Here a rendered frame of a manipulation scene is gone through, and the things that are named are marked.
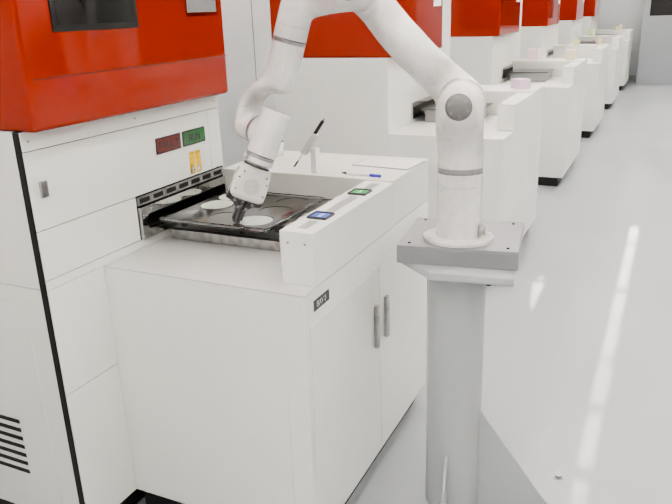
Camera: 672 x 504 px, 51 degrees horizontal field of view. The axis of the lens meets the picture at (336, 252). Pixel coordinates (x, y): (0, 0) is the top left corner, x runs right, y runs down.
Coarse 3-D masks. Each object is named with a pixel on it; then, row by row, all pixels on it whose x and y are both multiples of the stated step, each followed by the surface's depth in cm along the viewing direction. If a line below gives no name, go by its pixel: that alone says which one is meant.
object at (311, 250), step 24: (384, 192) 210; (336, 216) 183; (360, 216) 195; (384, 216) 212; (288, 240) 173; (312, 240) 170; (336, 240) 182; (360, 240) 197; (288, 264) 175; (312, 264) 172; (336, 264) 184
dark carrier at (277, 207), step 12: (264, 204) 219; (276, 204) 219; (288, 204) 219; (300, 204) 218; (168, 216) 210; (180, 216) 210; (192, 216) 209; (204, 216) 209; (216, 216) 208; (228, 216) 208; (276, 216) 206
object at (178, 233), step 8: (176, 232) 214; (184, 232) 213; (192, 232) 212; (200, 232) 210; (208, 232) 210; (216, 232) 210; (192, 240) 213; (200, 240) 211; (208, 240) 210; (216, 240) 209; (224, 240) 208; (232, 240) 206; (240, 240) 205; (248, 240) 204; (256, 240) 203; (264, 240) 201; (272, 240) 201; (256, 248) 203; (264, 248) 202; (272, 248) 201
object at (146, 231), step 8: (224, 176) 241; (200, 184) 229; (208, 184) 233; (216, 184) 237; (224, 184) 242; (176, 192) 220; (184, 192) 221; (192, 192) 225; (200, 192) 229; (160, 200) 211; (168, 200) 215; (176, 200) 218; (144, 208) 205; (152, 208) 208; (160, 208) 212; (144, 216) 205; (144, 224) 206; (160, 224) 212; (168, 224) 216; (176, 224) 219; (144, 232) 206; (152, 232) 209
